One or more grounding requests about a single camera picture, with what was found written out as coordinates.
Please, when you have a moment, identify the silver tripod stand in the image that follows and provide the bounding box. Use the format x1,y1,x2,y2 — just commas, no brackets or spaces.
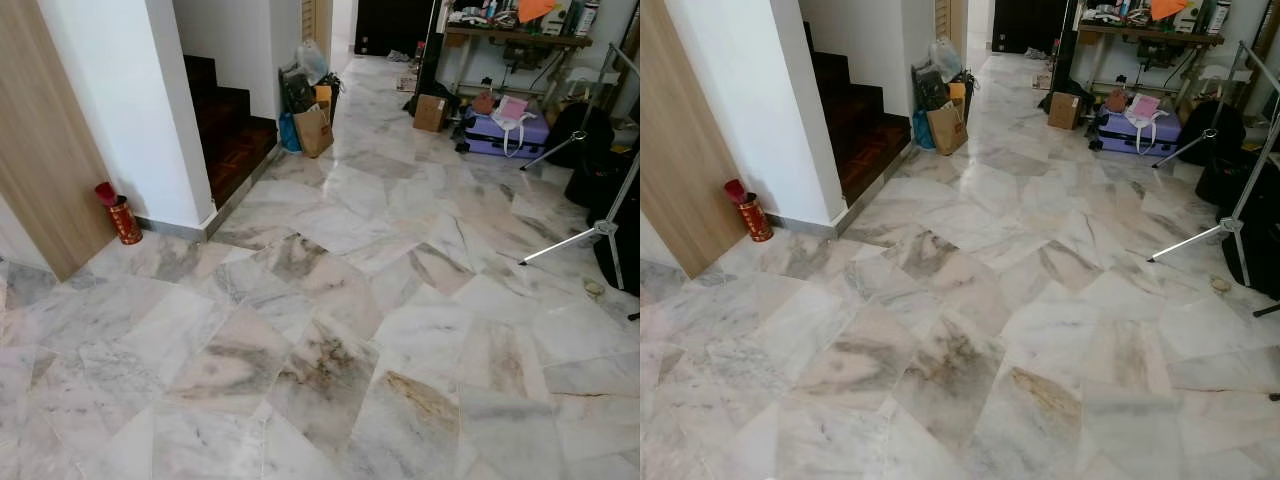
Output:
517,150,641,293
1150,40,1280,169
520,42,641,171
1146,110,1280,289

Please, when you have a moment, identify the black equipment bag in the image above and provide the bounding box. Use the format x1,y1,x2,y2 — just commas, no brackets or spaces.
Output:
545,100,641,296
1176,98,1280,299

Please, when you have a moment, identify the light wooden door panel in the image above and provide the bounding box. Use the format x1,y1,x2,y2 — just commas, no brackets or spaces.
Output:
0,0,117,282
640,0,749,279

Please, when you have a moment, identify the red patterned canister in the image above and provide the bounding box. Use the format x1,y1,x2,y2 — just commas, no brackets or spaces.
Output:
724,178,775,244
95,181,144,247

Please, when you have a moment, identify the white and pink tote bag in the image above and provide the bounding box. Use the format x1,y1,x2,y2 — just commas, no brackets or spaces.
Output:
1122,94,1171,155
488,96,538,158

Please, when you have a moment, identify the purple suitcase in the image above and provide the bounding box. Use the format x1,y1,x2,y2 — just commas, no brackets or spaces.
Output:
456,106,552,161
1090,106,1184,158

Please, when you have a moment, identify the cluttered wooden shelf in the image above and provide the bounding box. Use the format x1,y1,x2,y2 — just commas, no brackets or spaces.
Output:
1075,22,1226,101
440,24,598,106

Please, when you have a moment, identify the small cardboard box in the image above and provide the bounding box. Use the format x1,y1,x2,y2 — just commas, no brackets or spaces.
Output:
1047,91,1084,131
413,94,449,134

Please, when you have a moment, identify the dark wooden staircase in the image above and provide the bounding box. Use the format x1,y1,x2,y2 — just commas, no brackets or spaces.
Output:
805,22,913,207
183,54,280,209

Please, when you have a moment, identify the brown paper bag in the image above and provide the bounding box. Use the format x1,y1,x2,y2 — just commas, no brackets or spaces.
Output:
292,100,336,160
926,100,969,157

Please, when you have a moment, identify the clear plastic bag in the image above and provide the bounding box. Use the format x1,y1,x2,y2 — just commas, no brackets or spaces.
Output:
929,37,964,84
296,39,330,87

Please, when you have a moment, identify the black backpack with straps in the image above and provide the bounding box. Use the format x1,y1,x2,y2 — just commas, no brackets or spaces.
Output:
912,62,953,111
279,64,323,114

